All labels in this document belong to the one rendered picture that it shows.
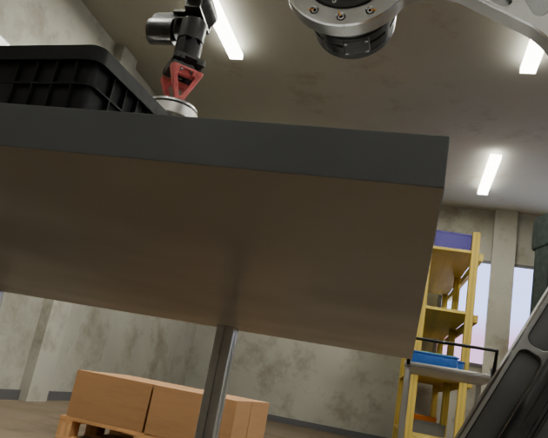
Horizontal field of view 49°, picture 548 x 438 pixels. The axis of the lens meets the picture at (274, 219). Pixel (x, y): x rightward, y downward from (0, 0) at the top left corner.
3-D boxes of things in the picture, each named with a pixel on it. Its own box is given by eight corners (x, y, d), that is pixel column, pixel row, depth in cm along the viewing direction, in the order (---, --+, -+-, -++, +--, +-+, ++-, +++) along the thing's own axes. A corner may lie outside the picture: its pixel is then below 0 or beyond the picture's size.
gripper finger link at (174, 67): (164, 92, 118) (175, 52, 121) (155, 105, 125) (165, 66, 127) (197, 104, 121) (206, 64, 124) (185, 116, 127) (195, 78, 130)
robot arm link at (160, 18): (205, -15, 128) (215, 16, 136) (157, -15, 131) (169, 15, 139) (190, 26, 123) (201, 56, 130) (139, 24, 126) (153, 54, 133)
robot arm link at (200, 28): (203, 11, 126) (211, 28, 132) (174, 10, 128) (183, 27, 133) (197, 39, 124) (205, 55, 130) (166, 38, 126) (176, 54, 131)
